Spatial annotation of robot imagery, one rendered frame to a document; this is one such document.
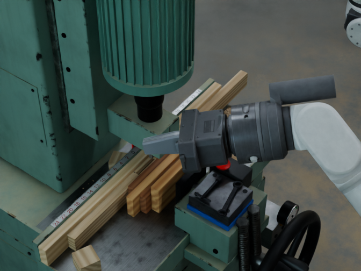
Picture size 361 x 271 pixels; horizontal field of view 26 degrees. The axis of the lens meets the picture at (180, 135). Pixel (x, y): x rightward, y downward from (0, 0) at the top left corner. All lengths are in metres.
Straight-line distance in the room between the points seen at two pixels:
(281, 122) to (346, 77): 2.29
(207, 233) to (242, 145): 0.47
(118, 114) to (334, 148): 0.62
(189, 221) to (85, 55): 0.39
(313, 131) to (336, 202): 1.80
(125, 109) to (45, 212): 0.33
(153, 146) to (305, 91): 0.24
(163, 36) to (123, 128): 0.31
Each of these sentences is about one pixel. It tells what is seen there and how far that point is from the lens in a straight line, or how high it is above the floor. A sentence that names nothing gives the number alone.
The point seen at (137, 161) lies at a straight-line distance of 1.67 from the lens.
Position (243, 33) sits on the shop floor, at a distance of 3.57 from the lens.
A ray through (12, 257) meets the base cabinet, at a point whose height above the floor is 0.62.
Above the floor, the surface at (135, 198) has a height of 0.95.
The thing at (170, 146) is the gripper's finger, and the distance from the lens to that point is 1.17.
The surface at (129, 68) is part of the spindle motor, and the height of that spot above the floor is 1.26.
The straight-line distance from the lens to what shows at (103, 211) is 1.59.
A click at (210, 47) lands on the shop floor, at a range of 3.48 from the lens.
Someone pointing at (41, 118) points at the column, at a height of 1.03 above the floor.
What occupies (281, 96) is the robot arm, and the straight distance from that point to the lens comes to 1.14.
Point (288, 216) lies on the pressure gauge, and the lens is 1.93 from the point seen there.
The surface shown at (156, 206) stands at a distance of 1.62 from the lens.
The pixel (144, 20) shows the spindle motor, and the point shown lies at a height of 1.37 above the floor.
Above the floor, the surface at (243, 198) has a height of 1.00.
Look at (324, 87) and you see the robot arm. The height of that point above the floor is 1.42.
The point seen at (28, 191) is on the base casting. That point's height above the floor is 0.80.
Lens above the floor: 2.16
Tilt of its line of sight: 45 degrees down
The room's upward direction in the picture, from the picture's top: straight up
